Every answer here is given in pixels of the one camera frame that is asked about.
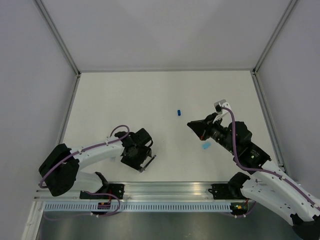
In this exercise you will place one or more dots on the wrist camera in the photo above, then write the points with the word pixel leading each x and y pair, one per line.
pixel 222 108
pixel 121 136

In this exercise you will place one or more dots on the aluminium frame post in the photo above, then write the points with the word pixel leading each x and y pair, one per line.
pixel 56 35
pixel 271 41

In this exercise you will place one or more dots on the purple ink pen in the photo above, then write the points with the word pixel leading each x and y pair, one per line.
pixel 148 163

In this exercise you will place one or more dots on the light blue eraser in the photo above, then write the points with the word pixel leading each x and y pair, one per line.
pixel 206 145

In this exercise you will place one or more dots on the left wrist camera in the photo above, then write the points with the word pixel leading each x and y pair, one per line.
pixel 121 136

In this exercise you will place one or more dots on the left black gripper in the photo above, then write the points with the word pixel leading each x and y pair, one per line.
pixel 145 152

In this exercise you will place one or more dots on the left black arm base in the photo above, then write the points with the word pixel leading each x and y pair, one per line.
pixel 115 189

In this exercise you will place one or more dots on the right aluminium frame post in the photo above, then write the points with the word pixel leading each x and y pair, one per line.
pixel 271 41

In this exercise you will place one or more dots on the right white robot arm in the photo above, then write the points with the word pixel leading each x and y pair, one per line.
pixel 261 179

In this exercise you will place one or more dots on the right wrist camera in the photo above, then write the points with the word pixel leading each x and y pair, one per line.
pixel 222 108

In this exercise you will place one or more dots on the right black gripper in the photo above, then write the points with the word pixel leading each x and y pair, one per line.
pixel 202 128

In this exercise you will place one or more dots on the white slotted cable duct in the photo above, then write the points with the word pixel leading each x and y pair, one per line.
pixel 176 207

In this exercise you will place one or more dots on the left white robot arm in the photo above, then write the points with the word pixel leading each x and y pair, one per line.
pixel 62 171

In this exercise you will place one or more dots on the left aluminium frame post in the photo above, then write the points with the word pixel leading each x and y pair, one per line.
pixel 56 35

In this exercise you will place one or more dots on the aluminium mounting rail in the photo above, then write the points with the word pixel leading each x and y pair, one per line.
pixel 149 192

